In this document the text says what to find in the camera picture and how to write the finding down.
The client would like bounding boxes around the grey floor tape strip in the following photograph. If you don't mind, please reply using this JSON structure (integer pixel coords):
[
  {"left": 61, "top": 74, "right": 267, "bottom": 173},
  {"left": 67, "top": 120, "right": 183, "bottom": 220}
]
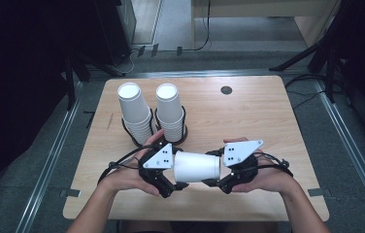
[
  {"left": 59, "top": 188, "right": 82, "bottom": 198},
  {"left": 308, "top": 187, "right": 329, "bottom": 197}
]

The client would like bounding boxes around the person's left hand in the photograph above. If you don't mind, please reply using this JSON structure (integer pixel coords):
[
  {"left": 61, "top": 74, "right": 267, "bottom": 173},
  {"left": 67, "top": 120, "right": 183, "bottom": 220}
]
[{"left": 100, "top": 129, "right": 165, "bottom": 198}]

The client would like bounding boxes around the black floor cable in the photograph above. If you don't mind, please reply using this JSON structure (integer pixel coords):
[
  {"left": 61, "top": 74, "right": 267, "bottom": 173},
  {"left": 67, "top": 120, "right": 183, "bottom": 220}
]
[{"left": 283, "top": 73, "right": 345, "bottom": 111}]

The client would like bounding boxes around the hand-held gripper cable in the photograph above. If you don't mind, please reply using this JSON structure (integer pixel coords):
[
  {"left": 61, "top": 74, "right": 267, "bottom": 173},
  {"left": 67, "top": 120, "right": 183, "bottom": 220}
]
[
  {"left": 254, "top": 151, "right": 295, "bottom": 178},
  {"left": 97, "top": 145, "right": 154, "bottom": 186}
]

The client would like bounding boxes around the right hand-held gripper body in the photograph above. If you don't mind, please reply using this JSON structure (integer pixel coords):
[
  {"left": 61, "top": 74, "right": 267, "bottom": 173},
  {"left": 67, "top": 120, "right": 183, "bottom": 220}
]
[{"left": 218, "top": 139, "right": 264, "bottom": 195}]

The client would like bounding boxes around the person's right hand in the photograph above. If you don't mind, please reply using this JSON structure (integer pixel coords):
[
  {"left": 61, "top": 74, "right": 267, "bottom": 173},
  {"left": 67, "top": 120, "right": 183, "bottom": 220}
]
[{"left": 222, "top": 137, "right": 297, "bottom": 194}]

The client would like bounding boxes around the single white paper cup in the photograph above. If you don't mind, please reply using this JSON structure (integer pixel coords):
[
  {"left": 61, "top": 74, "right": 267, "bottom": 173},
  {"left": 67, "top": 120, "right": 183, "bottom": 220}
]
[{"left": 173, "top": 150, "right": 221, "bottom": 183}]

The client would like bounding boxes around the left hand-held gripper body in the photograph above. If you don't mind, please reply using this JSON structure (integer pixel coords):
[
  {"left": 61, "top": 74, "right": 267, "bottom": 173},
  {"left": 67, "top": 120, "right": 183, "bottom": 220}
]
[{"left": 138, "top": 142, "right": 177, "bottom": 199}]

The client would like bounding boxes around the black tripod stand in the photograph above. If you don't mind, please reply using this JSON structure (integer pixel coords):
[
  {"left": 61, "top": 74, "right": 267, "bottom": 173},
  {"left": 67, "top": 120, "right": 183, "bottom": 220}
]
[{"left": 269, "top": 0, "right": 365, "bottom": 105}]

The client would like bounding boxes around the black metal stand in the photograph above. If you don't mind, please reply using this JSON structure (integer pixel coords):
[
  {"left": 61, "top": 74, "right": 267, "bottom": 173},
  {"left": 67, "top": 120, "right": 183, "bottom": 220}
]
[{"left": 62, "top": 51, "right": 125, "bottom": 111}]

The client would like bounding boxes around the metal floor rail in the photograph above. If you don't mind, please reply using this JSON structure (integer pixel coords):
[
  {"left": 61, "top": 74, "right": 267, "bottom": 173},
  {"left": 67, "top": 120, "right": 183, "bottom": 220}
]
[
  {"left": 15, "top": 81, "right": 84, "bottom": 233},
  {"left": 313, "top": 79, "right": 365, "bottom": 224}
]

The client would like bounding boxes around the black power cable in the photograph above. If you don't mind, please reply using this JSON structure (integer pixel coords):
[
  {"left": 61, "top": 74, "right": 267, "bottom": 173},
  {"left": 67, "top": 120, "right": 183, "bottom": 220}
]
[{"left": 182, "top": 0, "right": 212, "bottom": 52}]

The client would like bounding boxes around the right hand-held gripper cable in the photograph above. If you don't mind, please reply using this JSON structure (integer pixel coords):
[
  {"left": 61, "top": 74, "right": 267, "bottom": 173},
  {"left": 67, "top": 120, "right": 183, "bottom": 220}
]
[{"left": 254, "top": 151, "right": 295, "bottom": 178}]

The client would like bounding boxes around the stack of white paper cups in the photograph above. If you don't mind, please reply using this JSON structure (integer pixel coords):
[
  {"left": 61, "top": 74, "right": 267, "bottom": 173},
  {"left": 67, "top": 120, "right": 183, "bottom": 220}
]
[
  {"left": 116, "top": 82, "right": 154, "bottom": 146},
  {"left": 155, "top": 83, "right": 184, "bottom": 143}
]

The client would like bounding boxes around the black cup holder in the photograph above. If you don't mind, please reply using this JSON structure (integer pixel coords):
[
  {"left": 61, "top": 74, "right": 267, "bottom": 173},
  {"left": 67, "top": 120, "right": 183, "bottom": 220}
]
[
  {"left": 154, "top": 105, "right": 188, "bottom": 146},
  {"left": 120, "top": 108, "right": 155, "bottom": 149}
]

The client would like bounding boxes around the white floor cable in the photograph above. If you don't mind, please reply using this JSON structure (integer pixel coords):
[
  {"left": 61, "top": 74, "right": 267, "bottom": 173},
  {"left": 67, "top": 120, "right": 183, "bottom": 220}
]
[{"left": 118, "top": 48, "right": 140, "bottom": 75}]

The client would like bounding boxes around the left hand-held gripper cable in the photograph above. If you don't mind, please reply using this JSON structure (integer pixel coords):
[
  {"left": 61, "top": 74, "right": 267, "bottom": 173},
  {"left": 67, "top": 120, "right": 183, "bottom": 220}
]
[{"left": 97, "top": 145, "right": 154, "bottom": 186}]

